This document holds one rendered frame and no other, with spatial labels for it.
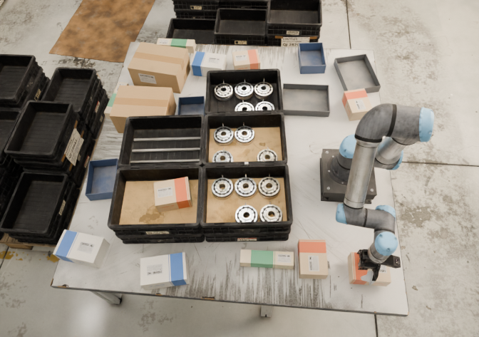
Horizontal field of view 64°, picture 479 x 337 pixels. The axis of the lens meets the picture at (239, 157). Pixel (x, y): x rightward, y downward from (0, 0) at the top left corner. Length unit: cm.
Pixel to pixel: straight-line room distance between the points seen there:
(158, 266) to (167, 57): 122
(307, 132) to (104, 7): 280
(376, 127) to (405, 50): 248
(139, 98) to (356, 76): 130
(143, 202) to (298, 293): 82
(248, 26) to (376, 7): 146
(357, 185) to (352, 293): 58
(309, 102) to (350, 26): 174
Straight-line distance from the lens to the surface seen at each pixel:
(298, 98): 232
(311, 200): 197
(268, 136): 199
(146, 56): 241
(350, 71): 252
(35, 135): 279
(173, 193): 178
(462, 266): 289
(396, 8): 425
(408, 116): 141
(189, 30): 344
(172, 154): 197
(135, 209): 187
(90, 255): 191
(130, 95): 223
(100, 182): 215
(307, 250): 180
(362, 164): 145
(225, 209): 180
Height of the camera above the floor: 247
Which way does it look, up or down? 59 degrees down
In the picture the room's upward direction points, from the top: 4 degrees counter-clockwise
